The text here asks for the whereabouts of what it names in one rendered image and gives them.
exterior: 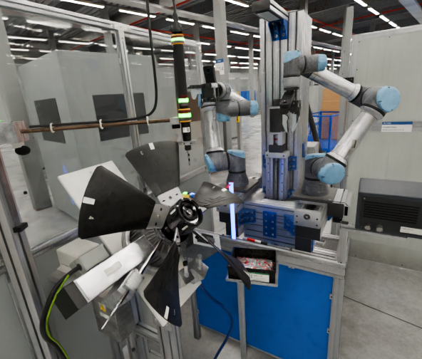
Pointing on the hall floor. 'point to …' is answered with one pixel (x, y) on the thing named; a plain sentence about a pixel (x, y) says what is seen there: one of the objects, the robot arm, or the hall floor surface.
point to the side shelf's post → (116, 349)
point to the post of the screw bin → (242, 320)
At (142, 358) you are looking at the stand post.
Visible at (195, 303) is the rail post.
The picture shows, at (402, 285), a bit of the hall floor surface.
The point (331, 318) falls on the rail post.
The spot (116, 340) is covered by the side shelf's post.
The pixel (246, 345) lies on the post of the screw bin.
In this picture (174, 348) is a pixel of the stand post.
